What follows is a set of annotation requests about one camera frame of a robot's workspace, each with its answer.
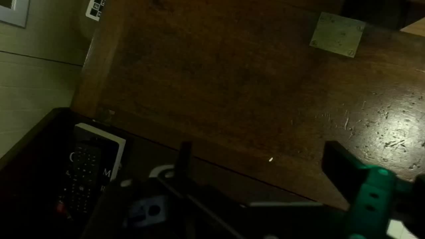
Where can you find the square pale paper coaster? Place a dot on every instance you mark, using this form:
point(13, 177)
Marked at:
point(337, 35)

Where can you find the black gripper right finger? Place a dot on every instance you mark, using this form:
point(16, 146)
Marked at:
point(353, 181)

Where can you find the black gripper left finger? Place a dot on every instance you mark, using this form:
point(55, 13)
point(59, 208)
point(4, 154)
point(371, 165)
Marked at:
point(183, 159)

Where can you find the white wall outlet plate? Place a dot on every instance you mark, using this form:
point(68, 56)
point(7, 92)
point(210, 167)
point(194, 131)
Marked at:
point(96, 8)

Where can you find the dark wooden secretary desk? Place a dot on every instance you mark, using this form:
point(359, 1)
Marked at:
point(243, 88)

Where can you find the black remote control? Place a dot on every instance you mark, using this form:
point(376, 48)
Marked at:
point(81, 177)

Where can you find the white picture frame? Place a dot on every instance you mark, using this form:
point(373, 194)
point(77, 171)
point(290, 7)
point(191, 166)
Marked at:
point(13, 11)

